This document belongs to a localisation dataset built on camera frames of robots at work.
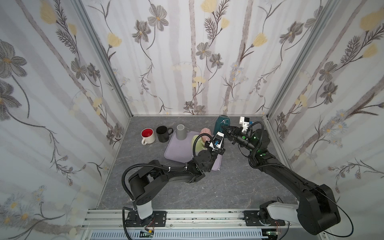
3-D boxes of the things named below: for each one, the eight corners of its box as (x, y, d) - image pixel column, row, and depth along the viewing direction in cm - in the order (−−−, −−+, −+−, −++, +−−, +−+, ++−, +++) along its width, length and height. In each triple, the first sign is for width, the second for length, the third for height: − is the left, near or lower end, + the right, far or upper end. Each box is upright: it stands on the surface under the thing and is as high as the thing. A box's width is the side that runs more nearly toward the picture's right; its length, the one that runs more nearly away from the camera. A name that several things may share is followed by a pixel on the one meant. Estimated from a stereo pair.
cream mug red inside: (144, 147, 104) (141, 140, 97) (143, 135, 110) (140, 129, 103) (155, 144, 105) (153, 137, 99) (154, 133, 111) (152, 126, 105)
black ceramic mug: (157, 142, 106) (155, 134, 99) (159, 133, 111) (157, 125, 104) (171, 142, 106) (170, 134, 99) (172, 133, 112) (171, 125, 104)
